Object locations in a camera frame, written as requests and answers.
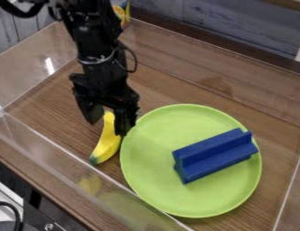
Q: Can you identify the blue T-shaped block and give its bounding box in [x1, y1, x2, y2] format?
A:
[172, 128, 258, 184]

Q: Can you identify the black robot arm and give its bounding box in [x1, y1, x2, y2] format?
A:
[0, 0, 140, 136]

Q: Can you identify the green round plate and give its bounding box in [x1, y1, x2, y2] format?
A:
[119, 104, 262, 218]

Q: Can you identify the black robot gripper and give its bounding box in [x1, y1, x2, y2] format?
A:
[69, 59, 140, 137]

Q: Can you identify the yellow toy banana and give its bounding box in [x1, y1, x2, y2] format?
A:
[90, 111, 121, 165]

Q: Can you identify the clear acrylic enclosure wall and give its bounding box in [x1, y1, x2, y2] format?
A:
[0, 17, 300, 231]

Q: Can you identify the yellow and blue can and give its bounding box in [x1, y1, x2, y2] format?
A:
[111, 0, 132, 28]

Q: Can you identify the black cable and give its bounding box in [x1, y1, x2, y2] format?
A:
[0, 200, 23, 231]

